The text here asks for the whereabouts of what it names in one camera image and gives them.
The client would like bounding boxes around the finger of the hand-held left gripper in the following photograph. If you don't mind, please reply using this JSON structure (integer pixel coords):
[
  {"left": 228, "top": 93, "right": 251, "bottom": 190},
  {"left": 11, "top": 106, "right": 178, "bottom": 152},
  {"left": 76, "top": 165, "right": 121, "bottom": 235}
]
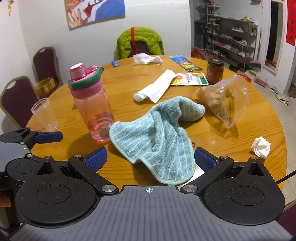
[{"left": 0, "top": 127, "right": 63, "bottom": 149}]

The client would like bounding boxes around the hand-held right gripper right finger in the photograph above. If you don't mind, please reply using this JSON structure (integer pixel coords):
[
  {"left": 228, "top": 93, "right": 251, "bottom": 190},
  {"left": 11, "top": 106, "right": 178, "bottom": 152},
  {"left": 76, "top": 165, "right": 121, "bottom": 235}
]
[{"left": 180, "top": 147, "right": 266, "bottom": 197}]

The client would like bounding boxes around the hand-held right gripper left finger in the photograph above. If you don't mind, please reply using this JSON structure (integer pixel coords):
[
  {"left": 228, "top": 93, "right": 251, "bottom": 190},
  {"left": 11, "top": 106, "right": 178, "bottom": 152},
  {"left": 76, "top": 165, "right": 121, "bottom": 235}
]
[{"left": 37, "top": 146, "right": 119, "bottom": 197}]

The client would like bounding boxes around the teal striped cloth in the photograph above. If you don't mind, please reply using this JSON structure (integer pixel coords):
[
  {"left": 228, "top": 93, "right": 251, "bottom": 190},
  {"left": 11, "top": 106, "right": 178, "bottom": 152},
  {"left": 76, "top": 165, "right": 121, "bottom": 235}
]
[{"left": 109, "top": 96, "right": 206, "bottom": 185}]

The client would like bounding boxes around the pink water bottle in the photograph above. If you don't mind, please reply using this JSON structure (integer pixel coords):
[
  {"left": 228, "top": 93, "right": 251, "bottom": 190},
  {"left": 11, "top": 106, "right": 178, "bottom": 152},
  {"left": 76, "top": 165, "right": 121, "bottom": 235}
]
[{"left": 68, "top": 62, "right": 115, "bottom": 143}]

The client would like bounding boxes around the person's left hand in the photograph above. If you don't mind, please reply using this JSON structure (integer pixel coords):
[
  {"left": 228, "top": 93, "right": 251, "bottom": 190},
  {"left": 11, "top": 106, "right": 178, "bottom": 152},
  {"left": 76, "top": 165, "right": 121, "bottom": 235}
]
[{"left": 0, "top": 193, "right": 11, "bottom": 208}]

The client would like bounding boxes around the clear plastic cup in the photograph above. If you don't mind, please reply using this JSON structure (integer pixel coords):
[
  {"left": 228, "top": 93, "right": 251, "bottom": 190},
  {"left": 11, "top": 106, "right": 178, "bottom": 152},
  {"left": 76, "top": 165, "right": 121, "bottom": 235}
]
[{"left": 31, "top": 97, "right": 59, "bottom": 132}]

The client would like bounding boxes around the maroon banquet chair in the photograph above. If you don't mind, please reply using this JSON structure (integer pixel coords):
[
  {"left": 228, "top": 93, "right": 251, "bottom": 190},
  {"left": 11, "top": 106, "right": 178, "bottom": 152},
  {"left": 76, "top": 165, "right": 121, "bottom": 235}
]
[
  {"left": 0, "top": 76, "right": 41, "bottom": 129},
  {"left": 133, "top": 42, "right": 149, "bottom": 57},
  {"left": 32, "top": 46, "right": 63, "bottom": 93}
]

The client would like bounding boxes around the gold metal basin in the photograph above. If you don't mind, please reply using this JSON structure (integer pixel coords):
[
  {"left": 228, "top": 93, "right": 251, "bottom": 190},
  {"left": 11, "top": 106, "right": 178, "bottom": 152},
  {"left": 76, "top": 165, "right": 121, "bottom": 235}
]
[{"left": 34, "top": 77, "right": 56, "bottom": 98}]

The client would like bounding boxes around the small crumpled tissue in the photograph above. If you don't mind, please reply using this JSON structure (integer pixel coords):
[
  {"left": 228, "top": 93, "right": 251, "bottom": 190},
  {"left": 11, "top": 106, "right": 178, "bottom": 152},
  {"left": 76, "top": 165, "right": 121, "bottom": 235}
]
[{"left": 250, "top": 136, "right": 271, "bottom": 159}]

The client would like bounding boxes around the clear plastic bag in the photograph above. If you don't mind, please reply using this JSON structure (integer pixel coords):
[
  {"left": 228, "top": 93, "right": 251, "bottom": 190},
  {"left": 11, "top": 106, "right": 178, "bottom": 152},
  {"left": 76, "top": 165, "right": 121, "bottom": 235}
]
[{"left": 193, "top": 75, "right": 250, "bottom": 129}]

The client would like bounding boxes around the orange snack packet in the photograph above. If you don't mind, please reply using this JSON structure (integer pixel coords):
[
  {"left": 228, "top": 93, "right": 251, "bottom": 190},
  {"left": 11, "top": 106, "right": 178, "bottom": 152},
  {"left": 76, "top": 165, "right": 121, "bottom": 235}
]
[{"left": 170, "top": 72, "right": 209, "bottom": 87}]

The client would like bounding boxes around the white rolled towel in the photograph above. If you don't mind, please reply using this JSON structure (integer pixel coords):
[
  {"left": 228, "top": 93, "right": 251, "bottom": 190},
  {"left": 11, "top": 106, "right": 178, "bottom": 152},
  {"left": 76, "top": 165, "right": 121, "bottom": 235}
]
[{"left": 133, "top": 69, "right": 178, "bottom": 103}]

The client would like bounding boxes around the glass jar with dark lid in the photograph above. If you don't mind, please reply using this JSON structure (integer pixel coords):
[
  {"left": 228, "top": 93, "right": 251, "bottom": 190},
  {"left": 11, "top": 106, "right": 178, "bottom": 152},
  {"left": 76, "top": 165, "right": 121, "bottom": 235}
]
[{"left": 206, "top": 58, "right": 225, "bottom": 85}]

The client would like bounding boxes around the red plastic stool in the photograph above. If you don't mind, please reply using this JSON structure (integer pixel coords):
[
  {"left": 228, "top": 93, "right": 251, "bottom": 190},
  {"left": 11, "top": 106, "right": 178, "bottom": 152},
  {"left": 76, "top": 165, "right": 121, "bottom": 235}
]
[{"left": 235, "top": 71, "right": 252, "bottom": 82}]

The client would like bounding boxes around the colourful booklet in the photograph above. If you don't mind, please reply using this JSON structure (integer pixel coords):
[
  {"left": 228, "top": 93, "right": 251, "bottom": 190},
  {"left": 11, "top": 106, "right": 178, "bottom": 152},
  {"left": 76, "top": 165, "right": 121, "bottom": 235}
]
[{"left": 169, "top": 55, "right": 203, "bottom": 71}]

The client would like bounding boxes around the red plastic bag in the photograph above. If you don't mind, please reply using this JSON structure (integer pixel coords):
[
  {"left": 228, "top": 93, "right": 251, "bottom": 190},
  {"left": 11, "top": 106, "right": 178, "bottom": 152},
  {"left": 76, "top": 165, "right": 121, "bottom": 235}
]
[{"left": 191, "top": 47, "right": 206, "bottom": 59}]

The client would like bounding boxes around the pink broom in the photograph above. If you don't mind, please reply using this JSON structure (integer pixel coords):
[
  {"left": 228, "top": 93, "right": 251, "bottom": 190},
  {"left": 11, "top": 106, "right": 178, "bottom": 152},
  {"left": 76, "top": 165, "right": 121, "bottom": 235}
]
[{"left": 250, "top": 28, "right": 262, "bottom": 69}]

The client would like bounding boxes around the large crumpled white tissue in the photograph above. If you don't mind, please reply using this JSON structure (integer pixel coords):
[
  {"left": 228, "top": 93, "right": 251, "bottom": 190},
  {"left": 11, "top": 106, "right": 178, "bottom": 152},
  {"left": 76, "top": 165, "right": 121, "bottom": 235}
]
[{"left": 132, "top": 53, "right": 163, "bottom": 65}]

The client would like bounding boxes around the green puffer jacket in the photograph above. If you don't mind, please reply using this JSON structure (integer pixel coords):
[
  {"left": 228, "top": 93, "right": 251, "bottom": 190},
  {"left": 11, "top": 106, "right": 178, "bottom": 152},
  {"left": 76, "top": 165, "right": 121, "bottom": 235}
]
[{"left": 116, "top": 27, "right": 164, "bottom": 60}]

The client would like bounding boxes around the metal shoe rack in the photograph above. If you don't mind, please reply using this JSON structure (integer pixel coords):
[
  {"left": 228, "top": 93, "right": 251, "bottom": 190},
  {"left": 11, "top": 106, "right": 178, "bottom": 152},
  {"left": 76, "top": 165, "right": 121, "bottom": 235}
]
[{"left": 205, "top": 3, "right": 258, "bottom": 70}]

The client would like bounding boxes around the group of assorted shoes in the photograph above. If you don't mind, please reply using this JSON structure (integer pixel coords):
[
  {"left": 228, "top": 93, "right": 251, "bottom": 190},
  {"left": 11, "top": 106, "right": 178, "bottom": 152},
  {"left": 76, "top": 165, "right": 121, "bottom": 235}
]
[{"left": 207, "top": 14, "right": 257, "bottom": 70}]

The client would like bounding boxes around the red door couplet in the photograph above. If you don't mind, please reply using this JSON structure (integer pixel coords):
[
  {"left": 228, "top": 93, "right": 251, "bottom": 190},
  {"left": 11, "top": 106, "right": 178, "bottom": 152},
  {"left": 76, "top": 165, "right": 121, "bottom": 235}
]
[{"left": 285, "top": 0, "right": 296, "bottom": 45}]

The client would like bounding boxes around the black cable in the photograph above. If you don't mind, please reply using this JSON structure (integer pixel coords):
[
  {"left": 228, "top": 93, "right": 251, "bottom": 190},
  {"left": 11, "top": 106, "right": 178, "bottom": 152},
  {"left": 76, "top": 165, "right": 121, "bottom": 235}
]
[{"left": 276, "top": 169, "right": 296, "bottom": 184}]

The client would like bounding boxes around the red strap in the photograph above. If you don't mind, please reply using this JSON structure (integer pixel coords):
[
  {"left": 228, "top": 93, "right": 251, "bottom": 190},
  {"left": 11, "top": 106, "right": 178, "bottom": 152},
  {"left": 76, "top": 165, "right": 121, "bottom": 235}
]
[{"left": 131, "top": 27, "right": 139, "bottom": 54}]

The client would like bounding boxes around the wall poster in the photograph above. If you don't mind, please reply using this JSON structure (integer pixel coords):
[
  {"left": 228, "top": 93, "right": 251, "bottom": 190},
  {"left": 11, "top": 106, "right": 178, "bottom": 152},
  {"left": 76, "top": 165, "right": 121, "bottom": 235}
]
[{"left": 64, "top": 0, "right": 126, "bottom": 31}]

